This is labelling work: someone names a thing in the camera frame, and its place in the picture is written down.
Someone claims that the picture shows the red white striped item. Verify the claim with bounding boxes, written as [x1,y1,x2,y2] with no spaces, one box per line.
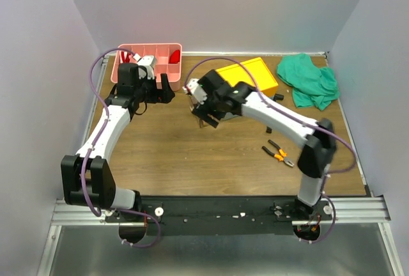
[120,51,133,64]

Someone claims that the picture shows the aluminium rail frame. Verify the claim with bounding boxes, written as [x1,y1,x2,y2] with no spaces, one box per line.
[38,47,403,275]

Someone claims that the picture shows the black orange pliers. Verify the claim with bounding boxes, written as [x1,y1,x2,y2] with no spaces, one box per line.
[261,139,295,167]

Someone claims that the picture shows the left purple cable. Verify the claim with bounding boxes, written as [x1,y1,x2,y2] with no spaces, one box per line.
[88,48,160,249]

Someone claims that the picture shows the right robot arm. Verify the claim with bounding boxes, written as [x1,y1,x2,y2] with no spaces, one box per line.
[183,70,337,220]

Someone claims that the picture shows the red object back compartment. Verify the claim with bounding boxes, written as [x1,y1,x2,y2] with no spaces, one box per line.
[169,49,181,64]

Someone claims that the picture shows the clear acrylic drawer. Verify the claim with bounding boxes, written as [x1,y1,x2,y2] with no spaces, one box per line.
[189,96,206,128]

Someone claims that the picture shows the black ribbed tool handle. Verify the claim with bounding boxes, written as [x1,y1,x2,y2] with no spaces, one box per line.
[266,93,284,134]

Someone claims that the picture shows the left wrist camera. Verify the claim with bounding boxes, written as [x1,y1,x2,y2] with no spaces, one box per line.
[137,55,157,80]

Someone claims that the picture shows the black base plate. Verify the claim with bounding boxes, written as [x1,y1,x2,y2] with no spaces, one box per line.
[105,195,332,236]

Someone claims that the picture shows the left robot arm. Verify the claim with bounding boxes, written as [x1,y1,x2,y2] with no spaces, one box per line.
[61,56,175,222]

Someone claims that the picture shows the green cloth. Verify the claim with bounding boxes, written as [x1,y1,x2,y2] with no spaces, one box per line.
[277,53,340,111]

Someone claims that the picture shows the yellow and grey drawer box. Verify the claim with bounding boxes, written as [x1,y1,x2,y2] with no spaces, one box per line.
[215,56,279,121]

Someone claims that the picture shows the pink compartment tray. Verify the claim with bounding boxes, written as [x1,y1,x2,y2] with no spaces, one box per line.
[111,43,182,91]

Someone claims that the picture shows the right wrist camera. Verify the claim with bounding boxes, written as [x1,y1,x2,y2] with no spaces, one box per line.
[183,79,208,104]

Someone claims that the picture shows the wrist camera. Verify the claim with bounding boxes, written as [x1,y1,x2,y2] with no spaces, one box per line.
[137,55,157,80]
[183,79,208,104]

